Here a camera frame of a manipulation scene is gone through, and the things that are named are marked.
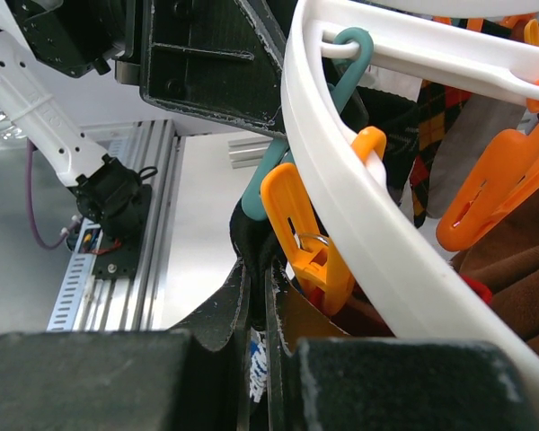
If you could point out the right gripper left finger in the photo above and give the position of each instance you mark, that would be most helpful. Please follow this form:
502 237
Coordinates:
193 376

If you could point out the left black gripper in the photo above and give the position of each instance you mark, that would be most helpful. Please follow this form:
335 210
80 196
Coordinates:
220 61

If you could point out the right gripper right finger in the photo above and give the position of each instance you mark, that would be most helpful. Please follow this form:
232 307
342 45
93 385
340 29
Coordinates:
321 378

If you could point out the teal clothes peg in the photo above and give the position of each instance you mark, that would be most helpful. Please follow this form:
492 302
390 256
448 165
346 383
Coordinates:
322 70

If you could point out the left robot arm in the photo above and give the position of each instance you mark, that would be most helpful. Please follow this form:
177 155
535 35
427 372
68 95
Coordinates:
79 163

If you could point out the yellow clothes peg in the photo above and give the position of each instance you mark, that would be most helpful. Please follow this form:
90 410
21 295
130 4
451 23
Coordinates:
320 270

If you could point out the argyle red yellow sock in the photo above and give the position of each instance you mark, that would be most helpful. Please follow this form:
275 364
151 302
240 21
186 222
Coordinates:
440 106

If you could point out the brown sock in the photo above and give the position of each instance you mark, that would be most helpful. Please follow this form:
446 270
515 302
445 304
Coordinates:
506 261

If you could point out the grey sock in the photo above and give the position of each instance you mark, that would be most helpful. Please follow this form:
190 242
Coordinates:
480 120

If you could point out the orange clothes peg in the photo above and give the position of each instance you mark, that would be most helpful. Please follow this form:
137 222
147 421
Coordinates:
504 177

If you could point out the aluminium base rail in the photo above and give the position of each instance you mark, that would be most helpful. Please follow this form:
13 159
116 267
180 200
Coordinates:
111 280

